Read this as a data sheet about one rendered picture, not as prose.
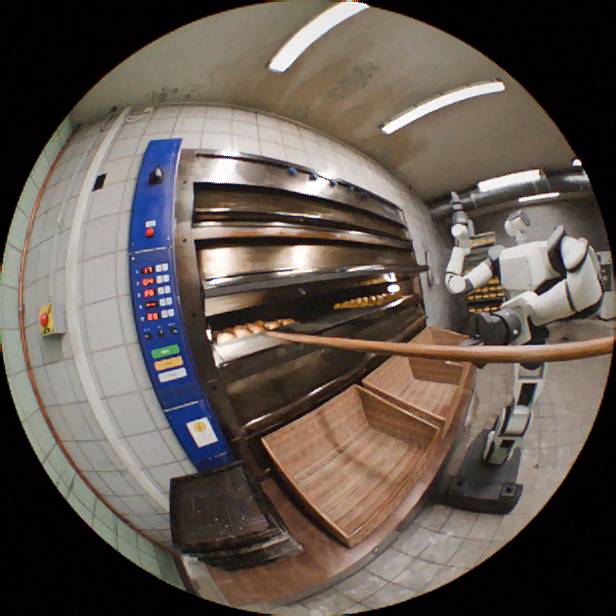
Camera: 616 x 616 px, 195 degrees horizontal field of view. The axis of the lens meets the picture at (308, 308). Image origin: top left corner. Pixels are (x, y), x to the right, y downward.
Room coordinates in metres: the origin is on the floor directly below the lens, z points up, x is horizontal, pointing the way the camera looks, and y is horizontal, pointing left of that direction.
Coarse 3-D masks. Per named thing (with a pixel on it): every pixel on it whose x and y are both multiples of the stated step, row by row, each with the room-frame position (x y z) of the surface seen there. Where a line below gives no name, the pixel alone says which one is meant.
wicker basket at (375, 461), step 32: (320, 416) 0.70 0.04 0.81; (352, 416) 0.77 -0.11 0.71; (384, 416) 0.71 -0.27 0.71; (288, 448) 0.57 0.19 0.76; (320, 448) 0.63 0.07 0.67; (352, 448) 0.66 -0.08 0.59; (384, 448) 0.61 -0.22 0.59; (416, 448) 0.54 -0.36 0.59; (288, 480) 0.40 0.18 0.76; (320, 480) 0.51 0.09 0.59; (352, 480) 0.48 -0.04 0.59; (384, 480) 0.43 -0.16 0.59; (416, 480) 0.37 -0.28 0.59; (320, 512) 0.26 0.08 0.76; (352, 512) 0.32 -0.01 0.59; (384, 512) 0.25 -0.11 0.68; (352, 544) 0.17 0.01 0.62
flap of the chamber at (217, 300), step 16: (352, 272) 0.75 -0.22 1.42; (368, 272) 0.82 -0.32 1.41; (384, 272) 0.91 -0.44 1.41; (400, 272) 1.04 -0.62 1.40; (416, 272) 1.31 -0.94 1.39; (224, 288) 0.45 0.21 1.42; (240, 288) 0.48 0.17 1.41; (256, 288) 0.50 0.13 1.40; (272, 288) 0.54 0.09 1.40; (288, 288) 0.60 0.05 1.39; (304, 288) 0.68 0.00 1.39; (320, 288) 0.77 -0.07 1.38; (336, 288) 0.89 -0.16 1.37; (208, 304) 0.47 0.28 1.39; (224, 304) 0.53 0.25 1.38; (240, 304) 0.59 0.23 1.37; (256, 304) 0.67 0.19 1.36
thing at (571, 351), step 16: (272, 336) 0.91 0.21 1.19; (288, 336) 0.76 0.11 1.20; (304, 336) 0.67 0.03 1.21; (384, 352) 0.38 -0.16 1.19; (400, 352) 0.35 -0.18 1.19; (416, 352) 0.32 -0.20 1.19; (432, 352) 0.29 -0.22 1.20; (448, 352) 0.26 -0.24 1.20; (464, 352) 0.24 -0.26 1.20; (480, 352) 0.21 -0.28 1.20; (496, 352) 0.19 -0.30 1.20; (512, 352) 0.16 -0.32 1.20; (528, 352) 0.13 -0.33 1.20; (544, 352) 0.10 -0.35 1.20; (560, 352) 0.07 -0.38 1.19; (576, 352) 0.04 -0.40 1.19; (592, 352) -0.01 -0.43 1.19; (608, 352) -0.06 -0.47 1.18
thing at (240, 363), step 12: (408, 300) 1.37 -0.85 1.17; (372, 312) 1.08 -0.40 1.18; (384, 312) 1.12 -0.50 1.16; (336, 324) 0.94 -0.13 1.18; (348, 324) 0.91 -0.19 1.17; (360, 324) 0.97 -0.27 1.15; (324, 336) 0.81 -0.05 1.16; (276, 348) 0.67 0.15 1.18; (288, 348) 0.70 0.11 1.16; (300, 348) 0.73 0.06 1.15; (228, 360) 0.60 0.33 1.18; (240, 360) 0.59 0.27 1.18; (252, 360) 0.61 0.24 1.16; (264, 360) 0.64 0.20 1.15; (228, 372) 0.56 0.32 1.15
